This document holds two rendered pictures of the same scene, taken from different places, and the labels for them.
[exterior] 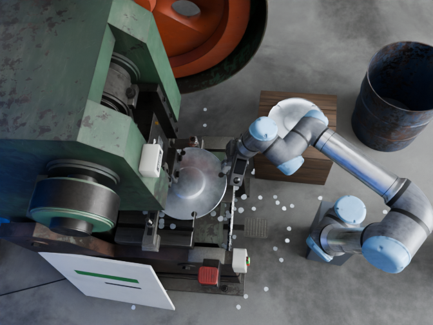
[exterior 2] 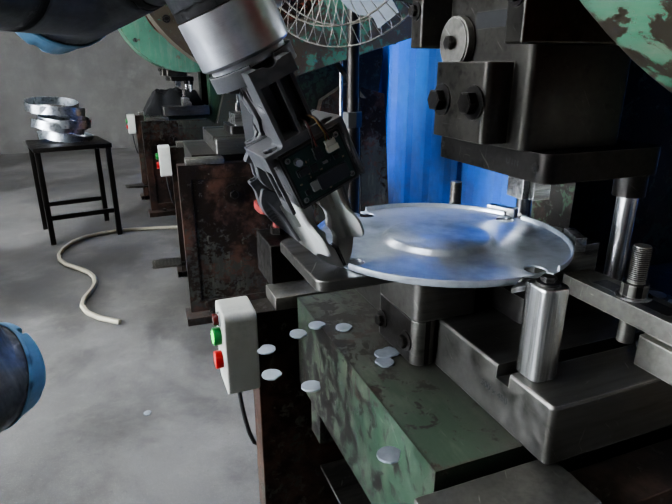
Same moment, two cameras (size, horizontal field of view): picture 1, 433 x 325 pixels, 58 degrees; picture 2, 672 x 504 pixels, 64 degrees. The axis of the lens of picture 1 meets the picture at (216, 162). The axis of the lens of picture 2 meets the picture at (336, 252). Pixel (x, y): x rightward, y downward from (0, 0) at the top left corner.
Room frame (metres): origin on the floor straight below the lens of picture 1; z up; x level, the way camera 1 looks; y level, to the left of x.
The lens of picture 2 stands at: (0.95, -0.35, 0.97)
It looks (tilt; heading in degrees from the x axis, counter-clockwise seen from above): 19 degrees down; 140
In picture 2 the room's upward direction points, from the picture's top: straight up
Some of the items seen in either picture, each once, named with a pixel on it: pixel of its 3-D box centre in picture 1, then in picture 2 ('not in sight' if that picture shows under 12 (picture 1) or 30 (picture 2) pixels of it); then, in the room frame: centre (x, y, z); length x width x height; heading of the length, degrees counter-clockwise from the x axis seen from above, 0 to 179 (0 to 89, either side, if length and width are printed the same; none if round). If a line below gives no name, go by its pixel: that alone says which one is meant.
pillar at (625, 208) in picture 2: not in sight; (623, 221); (0.71, 0.27, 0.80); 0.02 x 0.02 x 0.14
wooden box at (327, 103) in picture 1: (293, 138); not in sight; (0.92, -0.45, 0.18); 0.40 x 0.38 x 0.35; 68
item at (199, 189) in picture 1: (188, 182); (438, 236); (0.57, 0.12, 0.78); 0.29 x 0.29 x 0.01
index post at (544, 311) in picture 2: (194, 144); (542, 326); (0.74, 0.07, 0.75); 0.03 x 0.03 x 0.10; 71
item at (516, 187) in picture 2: not in sight; (526, 180); (0.61, 0.23, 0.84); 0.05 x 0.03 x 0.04; 161
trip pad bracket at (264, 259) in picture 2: (212, 275); (282, 284); (0.25, 0.12, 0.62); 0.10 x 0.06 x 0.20; 161
